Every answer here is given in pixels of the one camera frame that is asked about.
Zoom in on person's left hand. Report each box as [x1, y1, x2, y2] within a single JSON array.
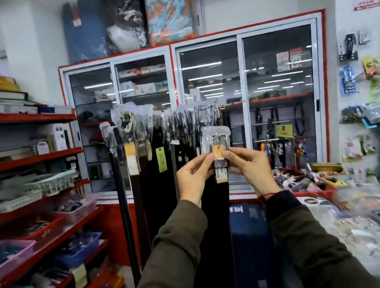
[[174, 152, 222, 210]]

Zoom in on person's right hand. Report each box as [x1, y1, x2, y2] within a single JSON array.
[[222, 141, 283, 202]]

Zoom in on black belt with buckle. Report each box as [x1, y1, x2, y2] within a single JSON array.
[[198, 123, 242, 217]]

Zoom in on person's right forearm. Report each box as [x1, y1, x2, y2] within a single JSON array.
[[262, 179, 380, 288]]

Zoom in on person's left forearm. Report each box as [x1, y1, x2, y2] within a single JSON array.
[[107, 196, 218, 288]]

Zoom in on green belt tag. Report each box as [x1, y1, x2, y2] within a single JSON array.
[[155, 146, 169, 173]]

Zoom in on row of hanging black belts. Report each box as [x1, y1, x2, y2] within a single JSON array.
[[96, 90, 243, 288]]

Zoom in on yellow price sign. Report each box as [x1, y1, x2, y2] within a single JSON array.
[[274, 122, 295, 140]]

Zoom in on red tray of small goods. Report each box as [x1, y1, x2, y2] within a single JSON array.
[[271, 158, 348, 209]]

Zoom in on yellow belt tag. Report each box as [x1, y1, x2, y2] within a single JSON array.
[[123, 141, 141, 177]]

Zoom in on navy hard suitcase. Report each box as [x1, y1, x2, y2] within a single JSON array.
[[226, 200, 280, 288]]

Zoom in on glass door display cabinet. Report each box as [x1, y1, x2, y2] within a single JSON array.
[[55, 9, 347, 215]]

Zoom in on pink plastic basket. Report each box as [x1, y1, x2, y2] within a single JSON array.
[[52, 193, 102, 227]]

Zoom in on pile of bagged small goods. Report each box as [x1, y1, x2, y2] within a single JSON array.
[[296, 183, 380, 288]]

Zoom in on blue plastic basket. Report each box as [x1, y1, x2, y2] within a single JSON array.
[[50, 230, 106, 271]]

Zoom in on white mesh basket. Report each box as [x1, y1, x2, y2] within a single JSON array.
[[23, 168, 80, 200]]

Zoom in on white appliance box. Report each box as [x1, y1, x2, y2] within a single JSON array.
[[37, 122, 69, 154]]

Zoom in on orange blue patterned suitcase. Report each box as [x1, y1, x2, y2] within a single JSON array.
[[143, 0, 200, 47]]

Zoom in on red plastic basket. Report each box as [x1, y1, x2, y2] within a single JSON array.
[[18, 212, 70, 242]]

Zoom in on black white patterned suitcase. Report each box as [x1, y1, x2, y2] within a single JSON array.
[[98, 0, 152, 55]]

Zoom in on white shallow tray basket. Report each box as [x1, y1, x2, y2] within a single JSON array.
[[0, 189, 46, 214]]

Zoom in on red shelf unit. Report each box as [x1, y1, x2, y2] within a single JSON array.
[[0, 94, 130, 288]]

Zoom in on purple plastic basket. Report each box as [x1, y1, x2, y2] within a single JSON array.
[[0, 235, 41, 285]]

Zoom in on red thread bracelet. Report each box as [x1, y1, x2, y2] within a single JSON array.
[[257, 191, 279, 203]]

